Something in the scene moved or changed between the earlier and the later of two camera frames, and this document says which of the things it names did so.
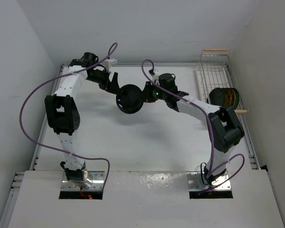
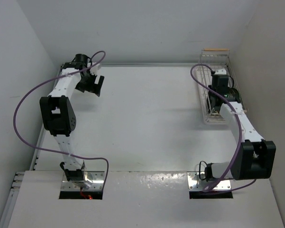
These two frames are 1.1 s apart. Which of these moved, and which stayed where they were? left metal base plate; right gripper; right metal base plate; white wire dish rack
Moved: right gripper
Stayed: right metal base plate; left metal base plate; white wire dish rack
